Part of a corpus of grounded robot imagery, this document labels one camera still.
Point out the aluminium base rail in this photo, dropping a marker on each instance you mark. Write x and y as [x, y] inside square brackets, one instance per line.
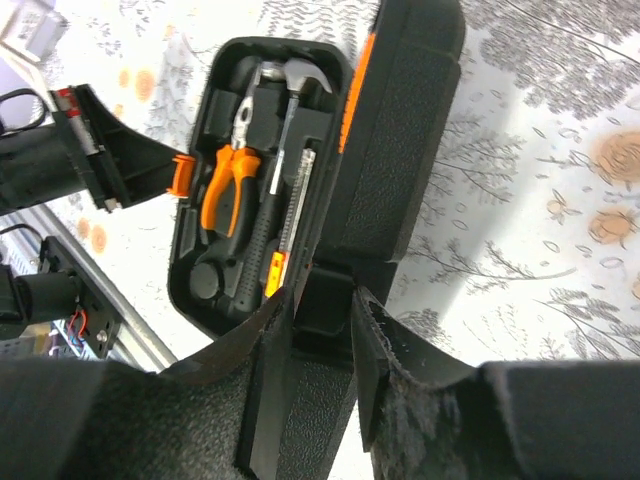
[128, 337]

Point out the orange black needle-nose pliers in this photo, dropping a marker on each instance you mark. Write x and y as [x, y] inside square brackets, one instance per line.
[236, 165]

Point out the orange utility knife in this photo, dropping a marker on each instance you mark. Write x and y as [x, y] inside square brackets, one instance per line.
[281, 256]

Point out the dark green tool case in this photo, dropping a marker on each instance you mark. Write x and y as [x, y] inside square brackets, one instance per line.
[375, 128]

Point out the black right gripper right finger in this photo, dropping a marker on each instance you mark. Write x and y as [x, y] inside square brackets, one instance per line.
[427, 415]

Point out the floral table mat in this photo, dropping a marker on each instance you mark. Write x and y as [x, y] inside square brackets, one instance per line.
[526, 246]

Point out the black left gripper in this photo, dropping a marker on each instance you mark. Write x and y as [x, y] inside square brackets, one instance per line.
[81, 145]

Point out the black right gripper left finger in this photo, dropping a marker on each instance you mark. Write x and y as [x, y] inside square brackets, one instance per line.
[72, 419]

